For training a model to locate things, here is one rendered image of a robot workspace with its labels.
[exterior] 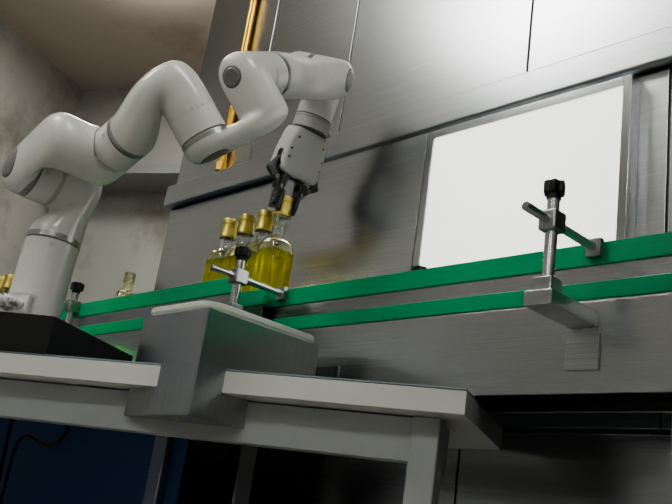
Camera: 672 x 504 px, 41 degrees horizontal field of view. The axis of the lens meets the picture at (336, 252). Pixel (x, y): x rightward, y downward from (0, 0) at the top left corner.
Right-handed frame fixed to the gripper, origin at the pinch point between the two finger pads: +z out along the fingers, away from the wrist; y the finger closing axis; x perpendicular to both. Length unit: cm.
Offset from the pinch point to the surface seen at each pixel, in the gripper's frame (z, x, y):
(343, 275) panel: 10.2, 10.6, -12.1
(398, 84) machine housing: -33.0, 4.3, -15.0
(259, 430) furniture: 40, 44, 23
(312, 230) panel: 2.2, -3.7, -12.2
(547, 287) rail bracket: 11, 80, 17
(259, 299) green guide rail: 20.7, 11.2, 6.1
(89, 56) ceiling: -105, -396, -109
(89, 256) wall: 13, -377, -148
